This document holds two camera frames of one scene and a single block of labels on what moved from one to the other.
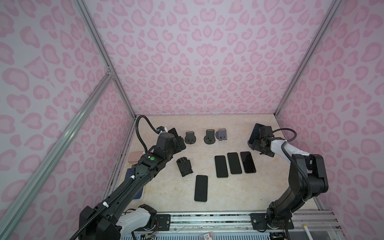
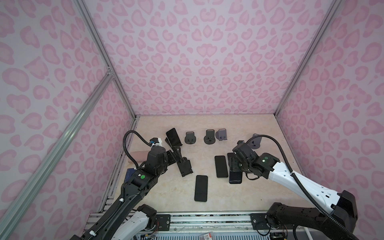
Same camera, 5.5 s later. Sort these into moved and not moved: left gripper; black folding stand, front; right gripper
Moved: left gripper; right gripper
Not moved: black folding stand, front
